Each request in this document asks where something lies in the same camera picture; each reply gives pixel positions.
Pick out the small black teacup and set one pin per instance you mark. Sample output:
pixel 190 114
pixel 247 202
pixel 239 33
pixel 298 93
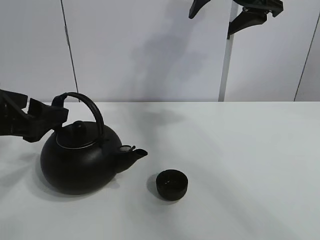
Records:
pixel 171 184

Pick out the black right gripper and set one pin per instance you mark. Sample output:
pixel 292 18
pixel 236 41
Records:
pixel 254 12

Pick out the white vertical frame post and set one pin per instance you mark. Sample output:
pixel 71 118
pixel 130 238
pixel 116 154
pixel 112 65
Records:
pixel 227 55

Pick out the black round teapot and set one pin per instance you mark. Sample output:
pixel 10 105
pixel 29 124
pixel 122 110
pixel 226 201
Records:
pixel 82 157

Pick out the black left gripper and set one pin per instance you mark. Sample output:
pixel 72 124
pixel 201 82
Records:
pixel 14 121

